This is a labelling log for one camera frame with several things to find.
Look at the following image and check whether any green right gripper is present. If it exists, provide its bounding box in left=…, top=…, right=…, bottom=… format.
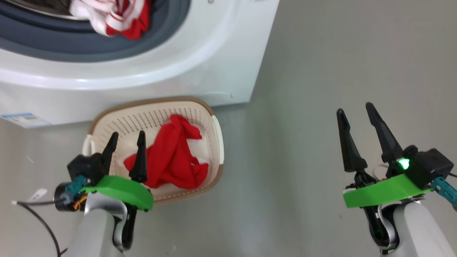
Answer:
left=336, top=102, right=433, bottom=209

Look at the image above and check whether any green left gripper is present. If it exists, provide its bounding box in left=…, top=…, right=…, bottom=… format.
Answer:
left=83, top=130, right=154, bottom=211

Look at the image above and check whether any plain red garment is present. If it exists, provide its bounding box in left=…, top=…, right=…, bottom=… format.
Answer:
left=124, top=114, right=209, bottom=190

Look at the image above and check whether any red white striped garment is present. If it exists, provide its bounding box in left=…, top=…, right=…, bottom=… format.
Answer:
left=69, top=0, right=152, bottom=40

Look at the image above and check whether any beige perforated laundry basket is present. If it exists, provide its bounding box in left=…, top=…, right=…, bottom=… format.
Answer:
left=82, top=97, right=225, bottom=206

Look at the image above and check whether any white washing machine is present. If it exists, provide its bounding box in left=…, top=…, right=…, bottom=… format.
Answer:
left=0, top=0, right=280, bottom=126

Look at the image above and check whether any blue white energy label sticker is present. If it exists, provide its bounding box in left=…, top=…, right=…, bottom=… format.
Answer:
left=1, top=113, right=52, bottom=129

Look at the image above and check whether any teal right cable connector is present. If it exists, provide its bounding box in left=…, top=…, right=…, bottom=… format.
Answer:
left=430, top=177, right=457, bottom=212

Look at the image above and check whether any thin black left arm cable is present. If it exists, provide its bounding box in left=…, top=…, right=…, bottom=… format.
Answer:
left=12, top=200, right=69, bottom=257

